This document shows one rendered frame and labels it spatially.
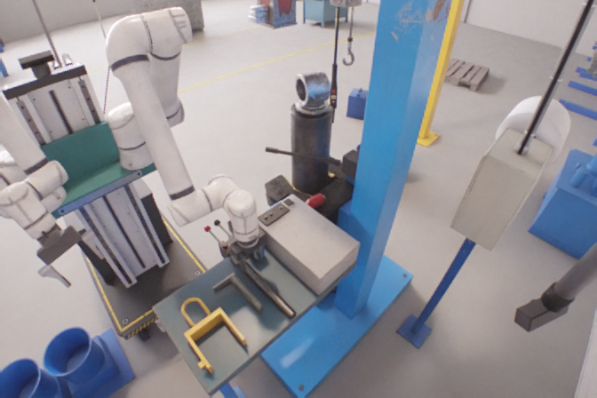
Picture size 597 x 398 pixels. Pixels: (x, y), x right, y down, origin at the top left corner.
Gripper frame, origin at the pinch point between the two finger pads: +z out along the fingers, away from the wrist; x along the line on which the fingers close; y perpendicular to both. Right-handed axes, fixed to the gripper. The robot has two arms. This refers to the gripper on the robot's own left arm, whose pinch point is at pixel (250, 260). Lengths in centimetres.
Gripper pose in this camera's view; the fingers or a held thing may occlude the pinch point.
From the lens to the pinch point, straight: 122.6
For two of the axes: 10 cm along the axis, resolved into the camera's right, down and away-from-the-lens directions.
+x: 7.2, -4.4, 5.3
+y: 6.9, 4.7, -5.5
